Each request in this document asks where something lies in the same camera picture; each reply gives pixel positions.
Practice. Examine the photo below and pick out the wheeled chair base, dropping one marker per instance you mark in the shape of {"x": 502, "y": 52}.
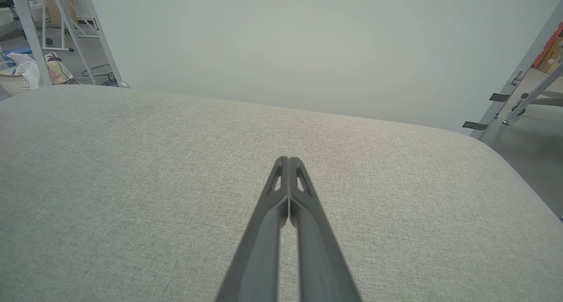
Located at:
{"x": 543, "y": 100}

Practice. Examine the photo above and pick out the white woven laundry basket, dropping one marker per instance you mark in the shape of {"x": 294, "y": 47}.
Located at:
{"x": 15, "y": 84}

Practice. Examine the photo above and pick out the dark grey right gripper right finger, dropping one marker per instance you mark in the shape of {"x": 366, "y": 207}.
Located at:
{"x": 321, "y": 258}

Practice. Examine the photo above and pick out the grey metal frame post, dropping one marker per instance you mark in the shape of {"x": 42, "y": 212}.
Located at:
{"x": 523, "y": 64}

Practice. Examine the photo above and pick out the brown cardboard box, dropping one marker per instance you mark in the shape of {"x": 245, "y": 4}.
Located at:
{"x": 550, "y": 56}

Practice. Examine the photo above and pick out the white cloth in basket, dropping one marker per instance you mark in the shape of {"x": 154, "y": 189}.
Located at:
{"x": 28, "y": 69}

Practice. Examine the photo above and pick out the white metal rack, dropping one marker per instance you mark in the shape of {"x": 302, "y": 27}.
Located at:
{"x": 66, "y": 29}

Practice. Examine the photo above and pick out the grey slanted metal bar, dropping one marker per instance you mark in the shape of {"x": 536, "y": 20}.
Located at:
{"x": 534, "y": 93}

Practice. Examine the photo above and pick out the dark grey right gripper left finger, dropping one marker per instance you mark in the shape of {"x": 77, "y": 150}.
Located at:
{"x": 259, "y": 253}

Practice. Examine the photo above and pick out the grey metal frame leg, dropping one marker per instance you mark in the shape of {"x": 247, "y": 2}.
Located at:
{"x": 30, "y": 34}
{"x": 99, "y": 34}

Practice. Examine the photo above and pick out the floral patterned cloth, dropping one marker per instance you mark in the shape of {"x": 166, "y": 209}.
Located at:
{"x": 59, "y": 71}

